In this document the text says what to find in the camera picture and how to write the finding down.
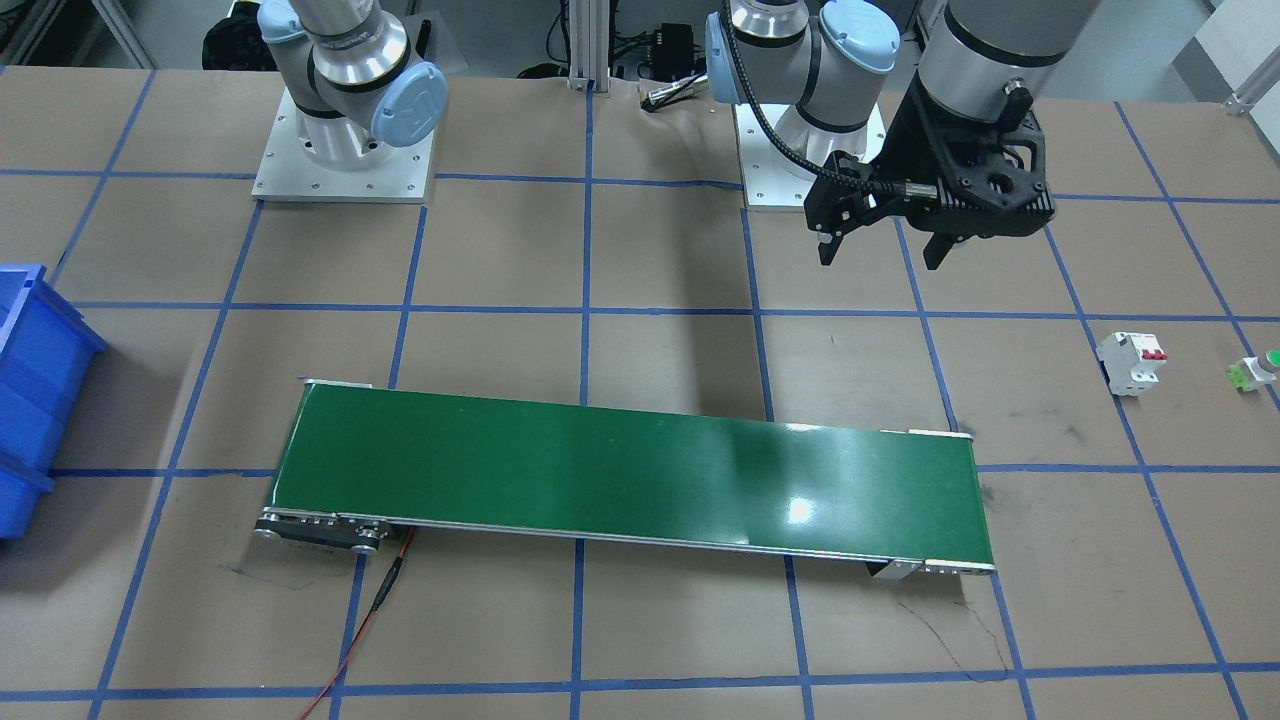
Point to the aluminium frame post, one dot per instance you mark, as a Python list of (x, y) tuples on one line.
[(590, 46)]

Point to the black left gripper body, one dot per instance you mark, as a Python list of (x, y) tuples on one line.
[(914, 143)]

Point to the white circuit breaker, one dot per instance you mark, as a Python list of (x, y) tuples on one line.
[(1130, 361)]

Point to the green conveyor belt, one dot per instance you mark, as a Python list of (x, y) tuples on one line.
[(359, 460)]

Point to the blue plastic bin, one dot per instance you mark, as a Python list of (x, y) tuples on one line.
[(46, 350)]

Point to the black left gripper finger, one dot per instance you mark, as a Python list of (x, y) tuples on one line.
[(830, 237), (938, 247)]

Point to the green push button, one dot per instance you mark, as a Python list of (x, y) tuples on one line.
[(1254, 372)]

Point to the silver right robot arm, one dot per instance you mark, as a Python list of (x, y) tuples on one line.
[(358, 116)]

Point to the black power adapter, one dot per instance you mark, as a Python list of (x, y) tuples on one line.
[(672, 52)]

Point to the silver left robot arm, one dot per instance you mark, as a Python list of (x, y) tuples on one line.
[(812, 79)]

